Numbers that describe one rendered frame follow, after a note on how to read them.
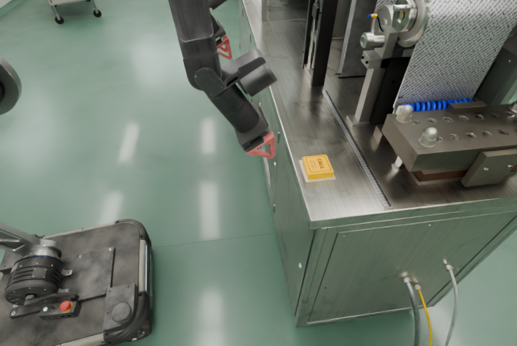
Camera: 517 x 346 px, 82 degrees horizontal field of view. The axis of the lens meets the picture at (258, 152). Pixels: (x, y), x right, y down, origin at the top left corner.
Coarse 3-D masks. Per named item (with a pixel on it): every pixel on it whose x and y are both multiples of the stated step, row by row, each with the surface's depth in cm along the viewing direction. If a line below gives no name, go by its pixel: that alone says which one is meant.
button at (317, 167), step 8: (304, 160) 83; (312, 160) 83; (320, 160) 83; (328, 160) 83; (304, 168) 83; (312, 168) 81; (320, 168) 81; (328, 168) 81; (312, 176) 80; (320, 176) 80; (328, 176) 81
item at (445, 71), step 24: (432, 48) 73; (456, 48) 74; (480, 48) 75; (408, 72) 77; (432, 72) 78; (456, 72) 79; (480, 72) 80; (408, 96) 82; (432, 96) 84; (456, 96) 85
